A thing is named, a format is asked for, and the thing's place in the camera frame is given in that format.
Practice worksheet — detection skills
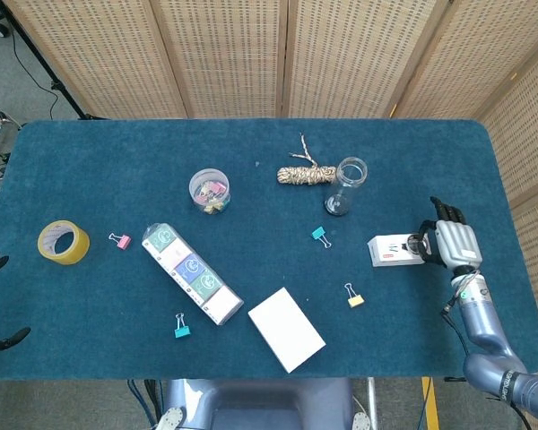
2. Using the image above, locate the blue-grey robot torso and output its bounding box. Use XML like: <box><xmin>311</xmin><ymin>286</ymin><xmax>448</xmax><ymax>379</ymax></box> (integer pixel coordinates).
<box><xmin>154</xmin><ymin>378</ymin><xmax>373</xmax><ymax>430</ymax></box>

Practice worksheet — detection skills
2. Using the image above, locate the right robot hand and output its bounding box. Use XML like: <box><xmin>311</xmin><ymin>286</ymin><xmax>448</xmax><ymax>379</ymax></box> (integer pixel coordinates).
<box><xmin>412</xmin><ymin>195</ymin><xmax>484</xmax><ymax>270</ymax></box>

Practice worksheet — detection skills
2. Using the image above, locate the wicker folding screen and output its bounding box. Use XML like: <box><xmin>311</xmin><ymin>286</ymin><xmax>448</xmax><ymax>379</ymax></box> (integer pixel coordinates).
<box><xmin>2</xmin><ymin>0</ymin><xmax>538</xmax><ymax>288</ymax></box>

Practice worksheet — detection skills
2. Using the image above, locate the blue carpet table mat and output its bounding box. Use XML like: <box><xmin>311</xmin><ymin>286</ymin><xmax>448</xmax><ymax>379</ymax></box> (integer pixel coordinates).
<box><xmin>0</xmin><ymin>118</ymin><xmax>538</xmax><ymax>382</ymax></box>

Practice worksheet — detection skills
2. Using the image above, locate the beige braided rope bundle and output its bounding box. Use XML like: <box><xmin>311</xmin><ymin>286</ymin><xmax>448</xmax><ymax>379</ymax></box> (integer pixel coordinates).
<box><xmin>276</xmin><ymin>132</ymin><xmax>337</xmax><ymax>186</ymax></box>

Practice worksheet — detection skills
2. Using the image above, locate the thin black cable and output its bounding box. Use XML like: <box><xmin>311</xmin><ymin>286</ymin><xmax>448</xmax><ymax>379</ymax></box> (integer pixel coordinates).
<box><xmin>10</xmin><ymin>26</ymin><xmax>60</xmax><ymax>120</ymax></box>

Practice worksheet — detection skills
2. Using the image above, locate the clear glass jar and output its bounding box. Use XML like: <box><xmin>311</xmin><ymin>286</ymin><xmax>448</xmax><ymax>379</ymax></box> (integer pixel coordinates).
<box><xmin>324</xmin><ymin>156</ymin><xmax>369</xmax><ymax>218</ymax></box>

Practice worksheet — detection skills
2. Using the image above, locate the pink binder clip in jar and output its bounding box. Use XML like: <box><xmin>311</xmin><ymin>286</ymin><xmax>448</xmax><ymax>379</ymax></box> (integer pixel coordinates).
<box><xmin>197</xmin><ymin>180</ymin><xmax>226</xmax><ymax>201</ymax></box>

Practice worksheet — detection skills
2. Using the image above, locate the white printed product box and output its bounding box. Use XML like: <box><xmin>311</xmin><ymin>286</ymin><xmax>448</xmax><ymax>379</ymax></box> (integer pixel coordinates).
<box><xmin>367</xmin><ymin>232</ymin><xmax>434</xmax><ymax>269</ymax></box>

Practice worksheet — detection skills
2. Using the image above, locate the long clear packaged box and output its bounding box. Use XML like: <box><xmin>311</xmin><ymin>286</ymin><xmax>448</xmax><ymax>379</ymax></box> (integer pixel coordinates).
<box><xmin>141</xmin><ymin>222</ymin><xmax>245</xmax><ymax>326</ymax></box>

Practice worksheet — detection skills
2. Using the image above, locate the clear round plastic jar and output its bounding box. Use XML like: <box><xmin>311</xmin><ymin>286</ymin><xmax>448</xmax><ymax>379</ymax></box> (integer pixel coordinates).
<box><xmin>188</xmin><ymin>168</ymin><xmax>231</xmax><ymax>216</ymax></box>

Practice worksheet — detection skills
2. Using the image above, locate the plain white box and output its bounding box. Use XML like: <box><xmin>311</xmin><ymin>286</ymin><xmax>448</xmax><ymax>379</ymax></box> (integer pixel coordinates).
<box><xmin>247</xmin><ymin>287</ymin><xmax>327</xmax><ymax>374</ymax></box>

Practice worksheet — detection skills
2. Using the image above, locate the yellow packing tape roll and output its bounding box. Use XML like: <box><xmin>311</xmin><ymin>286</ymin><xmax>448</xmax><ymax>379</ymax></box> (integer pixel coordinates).
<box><xmin>37</xmin><ymin>219</ymin><xmax>91</xmax><ymax>266</ymax></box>

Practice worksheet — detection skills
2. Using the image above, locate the black stand leg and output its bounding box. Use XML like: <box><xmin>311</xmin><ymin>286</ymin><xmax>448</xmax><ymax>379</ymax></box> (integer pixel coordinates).
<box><xmin>7</xmin><ymin>17</ymin><xmax>105</xmax><ymax>121</ymax></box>

